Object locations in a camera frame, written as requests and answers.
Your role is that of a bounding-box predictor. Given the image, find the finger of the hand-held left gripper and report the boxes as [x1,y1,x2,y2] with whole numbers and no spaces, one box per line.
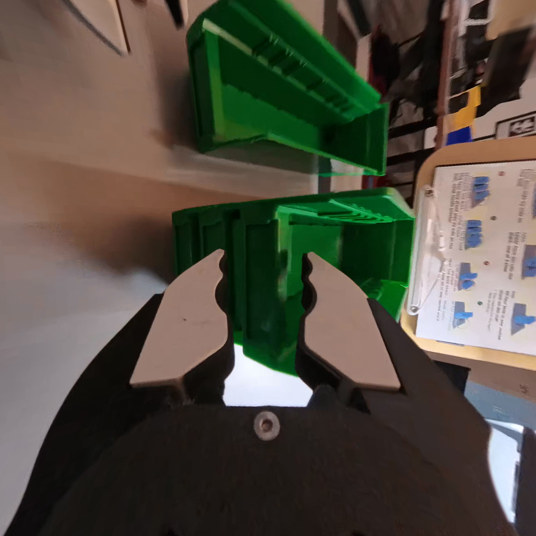
[164,0,190,29]
[63,0,131,57]

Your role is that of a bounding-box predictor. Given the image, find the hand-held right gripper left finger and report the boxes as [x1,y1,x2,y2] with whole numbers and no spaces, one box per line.
[129,249,235,399]

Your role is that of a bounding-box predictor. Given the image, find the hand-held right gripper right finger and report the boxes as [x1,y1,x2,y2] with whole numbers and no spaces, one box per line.
[295,251,403,399]

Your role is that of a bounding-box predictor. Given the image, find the clear page holder bar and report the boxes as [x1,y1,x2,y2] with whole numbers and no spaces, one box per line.
[405,184,446,317]

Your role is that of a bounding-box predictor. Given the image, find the white instruction sheet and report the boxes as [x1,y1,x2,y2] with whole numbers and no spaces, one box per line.
[415,159,536,352]

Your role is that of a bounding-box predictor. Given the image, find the blue plastic bin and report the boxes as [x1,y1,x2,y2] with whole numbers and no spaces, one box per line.
[445,125,474,146]

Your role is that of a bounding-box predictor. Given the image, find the black and white marker poster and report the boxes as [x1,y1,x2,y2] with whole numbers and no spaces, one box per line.
[495,114,536,140]

